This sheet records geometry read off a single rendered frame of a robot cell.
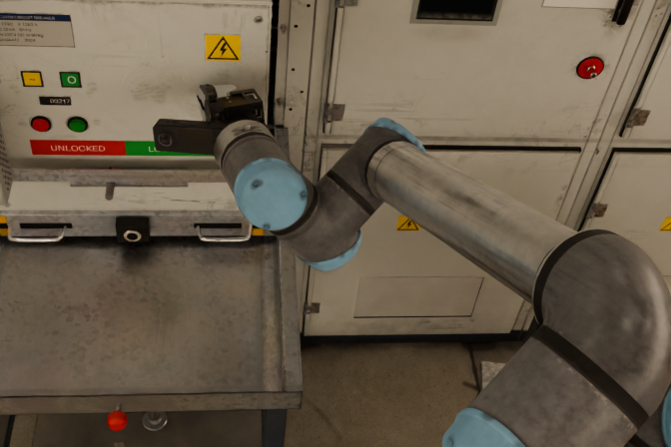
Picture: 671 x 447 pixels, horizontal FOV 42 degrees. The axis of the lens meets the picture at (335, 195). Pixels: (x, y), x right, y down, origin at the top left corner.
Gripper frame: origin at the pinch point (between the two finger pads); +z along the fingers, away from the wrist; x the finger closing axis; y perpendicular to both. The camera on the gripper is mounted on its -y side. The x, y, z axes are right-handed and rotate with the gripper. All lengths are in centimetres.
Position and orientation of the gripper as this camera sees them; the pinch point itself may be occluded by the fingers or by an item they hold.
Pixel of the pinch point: (199, 93)
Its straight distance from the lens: 146.8
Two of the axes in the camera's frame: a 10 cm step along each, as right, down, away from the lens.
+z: -3.4, -4.9, 8.0
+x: 0.0, -8.5, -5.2
